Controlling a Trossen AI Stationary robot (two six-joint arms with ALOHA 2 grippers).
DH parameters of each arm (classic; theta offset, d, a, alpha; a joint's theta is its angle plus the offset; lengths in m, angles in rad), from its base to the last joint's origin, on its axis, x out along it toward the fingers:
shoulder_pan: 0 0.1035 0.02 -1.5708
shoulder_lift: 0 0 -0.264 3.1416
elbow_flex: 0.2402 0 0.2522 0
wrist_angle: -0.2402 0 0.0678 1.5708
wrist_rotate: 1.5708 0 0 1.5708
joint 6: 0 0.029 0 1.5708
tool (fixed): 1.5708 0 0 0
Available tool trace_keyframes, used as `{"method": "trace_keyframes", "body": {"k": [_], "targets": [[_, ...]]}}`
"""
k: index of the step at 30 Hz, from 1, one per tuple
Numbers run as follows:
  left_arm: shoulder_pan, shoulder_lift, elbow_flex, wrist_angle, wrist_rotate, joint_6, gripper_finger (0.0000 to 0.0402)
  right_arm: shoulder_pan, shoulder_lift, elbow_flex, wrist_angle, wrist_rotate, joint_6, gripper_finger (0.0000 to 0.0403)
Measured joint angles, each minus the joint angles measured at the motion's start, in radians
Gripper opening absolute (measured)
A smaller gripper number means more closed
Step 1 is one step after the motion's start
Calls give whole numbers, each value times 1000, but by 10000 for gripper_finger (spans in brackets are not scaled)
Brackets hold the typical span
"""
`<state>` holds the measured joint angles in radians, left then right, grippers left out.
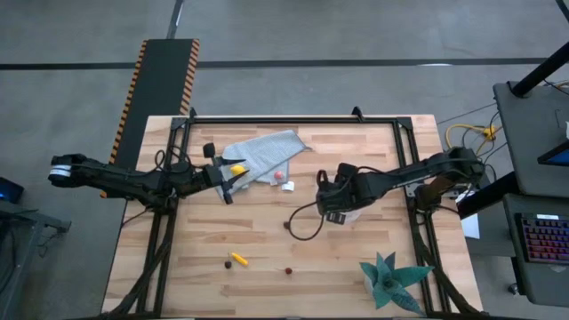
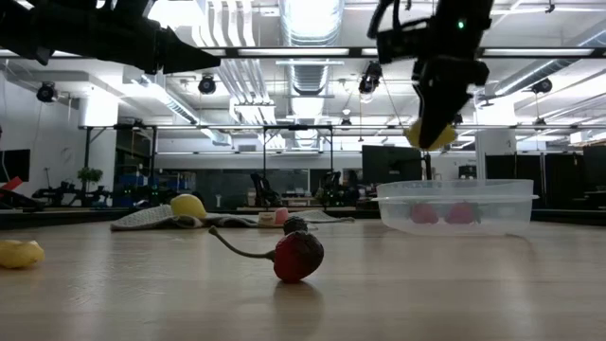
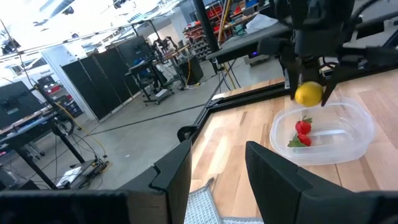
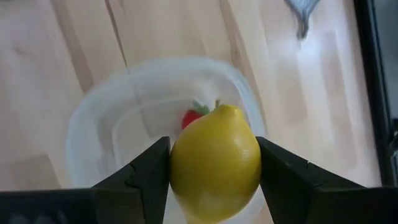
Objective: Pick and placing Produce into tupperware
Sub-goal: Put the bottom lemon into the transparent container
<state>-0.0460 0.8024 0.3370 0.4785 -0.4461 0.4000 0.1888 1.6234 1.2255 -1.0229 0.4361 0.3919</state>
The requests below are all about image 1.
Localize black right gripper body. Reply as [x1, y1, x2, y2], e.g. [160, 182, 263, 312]
[316, 163, 359, 225]

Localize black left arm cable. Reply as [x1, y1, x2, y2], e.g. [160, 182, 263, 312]
[154, 144, 193, 170]

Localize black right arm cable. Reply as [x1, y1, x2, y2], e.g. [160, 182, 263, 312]
[283, 202, 328, 243]

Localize black aluminium rig frame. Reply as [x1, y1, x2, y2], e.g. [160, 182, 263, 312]
[100, 106, 490, 320]

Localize grey desk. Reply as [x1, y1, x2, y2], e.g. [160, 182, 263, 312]
[492, 81, 569, 199]

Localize backlit black keyboard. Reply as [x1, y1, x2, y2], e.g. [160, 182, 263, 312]
[514, 212, 569, 264]

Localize teal artificial plant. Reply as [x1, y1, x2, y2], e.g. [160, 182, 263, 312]
[358, 252, 435, 316]

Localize grey keyboard tray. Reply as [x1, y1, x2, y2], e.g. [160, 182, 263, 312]
[501, 193, 569, 308]

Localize white paper sheet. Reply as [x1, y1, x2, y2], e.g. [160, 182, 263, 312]
[461, 212, 481, 240]

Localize yellow floor cable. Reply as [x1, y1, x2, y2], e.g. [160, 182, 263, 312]
[445, 124, 501, 150]

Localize black device blue light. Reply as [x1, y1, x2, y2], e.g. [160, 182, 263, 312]
[0, 177, 26, 205]

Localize grey-blue waffle cloth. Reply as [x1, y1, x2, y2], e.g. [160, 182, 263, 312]
[214, 129, 312, 199]

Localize blue-screen tablet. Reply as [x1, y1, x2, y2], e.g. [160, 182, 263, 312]
[536, 140, 569, 168]

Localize black pole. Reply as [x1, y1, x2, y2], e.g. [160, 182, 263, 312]
[510, 42, 569, 98]

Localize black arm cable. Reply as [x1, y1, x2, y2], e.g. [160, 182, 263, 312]
[283, 202, 328, 243]
[154, 144, 193, 170]

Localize grey metal stand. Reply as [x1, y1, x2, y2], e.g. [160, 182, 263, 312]
[0, 207, 72, 320]

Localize black mat hazard-striped edges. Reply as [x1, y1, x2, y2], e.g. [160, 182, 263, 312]
[100, 38, 200, 199]

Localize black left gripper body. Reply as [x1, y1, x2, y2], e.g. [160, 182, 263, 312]
[200, 141, 235, 206]

